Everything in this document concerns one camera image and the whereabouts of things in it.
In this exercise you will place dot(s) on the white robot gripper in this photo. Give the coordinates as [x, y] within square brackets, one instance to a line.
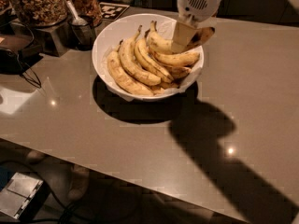
[199, 5]

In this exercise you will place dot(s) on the spotted banana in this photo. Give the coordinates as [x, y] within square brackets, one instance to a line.
[165, 46]

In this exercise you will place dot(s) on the white paper bowl liner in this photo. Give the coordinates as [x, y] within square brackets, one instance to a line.
[178, 73]

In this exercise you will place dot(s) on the lower hidden banana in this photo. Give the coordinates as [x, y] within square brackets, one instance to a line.
[176, 60]

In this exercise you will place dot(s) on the middle yellow banana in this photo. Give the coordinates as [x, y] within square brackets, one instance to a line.
[143, 57]

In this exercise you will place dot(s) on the yellow banana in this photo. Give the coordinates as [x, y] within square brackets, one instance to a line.
[126, 53]
[122, 79]
[143, 57]

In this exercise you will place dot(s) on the leftmost yellow banana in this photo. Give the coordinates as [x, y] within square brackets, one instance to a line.
[122, 79]

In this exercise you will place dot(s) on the white bowl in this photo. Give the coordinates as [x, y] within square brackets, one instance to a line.
[125, 27]

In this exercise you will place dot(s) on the black white marker tag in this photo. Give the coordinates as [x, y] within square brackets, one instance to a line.
[111, 11]

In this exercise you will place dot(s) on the black cup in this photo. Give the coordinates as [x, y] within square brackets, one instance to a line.
[83, 36]

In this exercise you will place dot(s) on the small glass granola jar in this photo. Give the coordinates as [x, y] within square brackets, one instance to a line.
[89, 8]

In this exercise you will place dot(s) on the white plastic spoon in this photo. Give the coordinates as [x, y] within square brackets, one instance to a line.
[76, 19]

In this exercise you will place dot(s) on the metal jar stand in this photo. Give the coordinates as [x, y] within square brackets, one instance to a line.
[55, 40]

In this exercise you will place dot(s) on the large glass nut jar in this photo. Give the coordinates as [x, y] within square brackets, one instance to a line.
[40, 13]

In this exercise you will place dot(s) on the grey metal box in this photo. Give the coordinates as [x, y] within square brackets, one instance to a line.
[19, 196]

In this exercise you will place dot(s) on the black device with cable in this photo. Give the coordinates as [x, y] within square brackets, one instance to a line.
[19, 52]

